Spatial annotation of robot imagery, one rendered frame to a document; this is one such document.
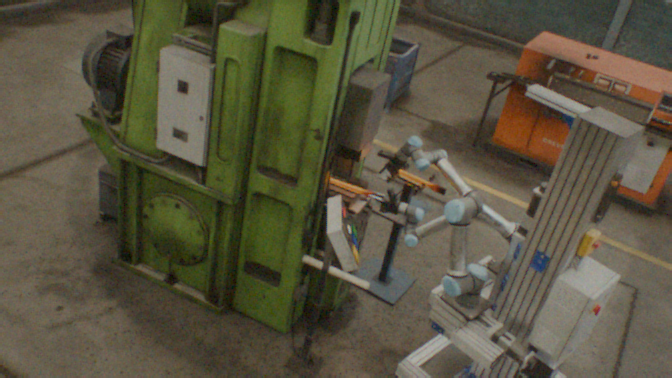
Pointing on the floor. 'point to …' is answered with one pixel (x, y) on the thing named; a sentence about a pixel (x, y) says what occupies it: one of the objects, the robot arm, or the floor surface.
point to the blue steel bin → (400, 68)
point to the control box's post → (317, 303)
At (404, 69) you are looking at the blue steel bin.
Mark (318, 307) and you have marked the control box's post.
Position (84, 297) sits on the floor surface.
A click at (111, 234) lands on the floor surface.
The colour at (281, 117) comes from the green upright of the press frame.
